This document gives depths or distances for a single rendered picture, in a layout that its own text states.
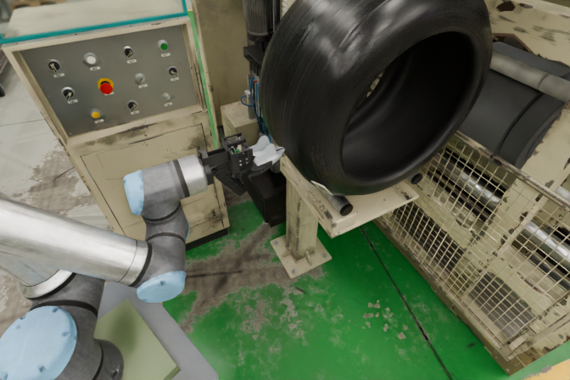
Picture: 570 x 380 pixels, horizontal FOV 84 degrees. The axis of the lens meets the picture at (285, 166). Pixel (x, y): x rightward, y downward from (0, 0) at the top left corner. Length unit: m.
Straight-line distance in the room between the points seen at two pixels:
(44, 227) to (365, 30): 0.65
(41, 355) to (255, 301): 1.10
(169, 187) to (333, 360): 1.24
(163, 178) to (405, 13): 0.58
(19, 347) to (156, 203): 0.41
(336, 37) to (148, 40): 0.80
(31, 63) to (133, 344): 0.92
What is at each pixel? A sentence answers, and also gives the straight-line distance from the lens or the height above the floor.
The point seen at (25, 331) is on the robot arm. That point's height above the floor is 0.91.
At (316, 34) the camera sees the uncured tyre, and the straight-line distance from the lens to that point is 0.71.
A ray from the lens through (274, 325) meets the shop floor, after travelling 1.75.
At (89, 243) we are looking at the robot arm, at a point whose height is 1.16.
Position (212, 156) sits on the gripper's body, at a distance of 0.72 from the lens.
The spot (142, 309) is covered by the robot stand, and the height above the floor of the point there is 0.60.
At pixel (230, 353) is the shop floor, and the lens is 1.73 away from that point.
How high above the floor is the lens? 1.64
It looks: 43 degrees down
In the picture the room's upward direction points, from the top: straight up
